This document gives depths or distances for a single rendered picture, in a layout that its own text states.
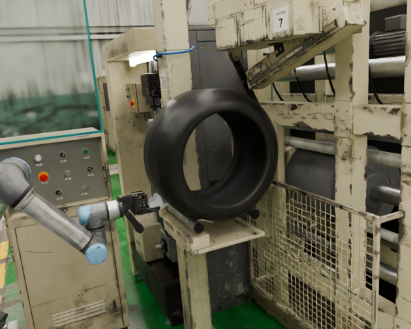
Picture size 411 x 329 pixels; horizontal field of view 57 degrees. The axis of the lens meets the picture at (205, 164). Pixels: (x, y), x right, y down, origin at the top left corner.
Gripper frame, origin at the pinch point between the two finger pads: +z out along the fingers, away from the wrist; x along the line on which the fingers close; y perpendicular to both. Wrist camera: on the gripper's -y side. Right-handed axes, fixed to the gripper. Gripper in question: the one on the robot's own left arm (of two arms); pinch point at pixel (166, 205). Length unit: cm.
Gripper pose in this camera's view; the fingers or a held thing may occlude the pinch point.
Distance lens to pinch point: 162.9
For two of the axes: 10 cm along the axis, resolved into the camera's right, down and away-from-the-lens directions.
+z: 9.0, -1.4, 4.0
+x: -4.2, -1.7, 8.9
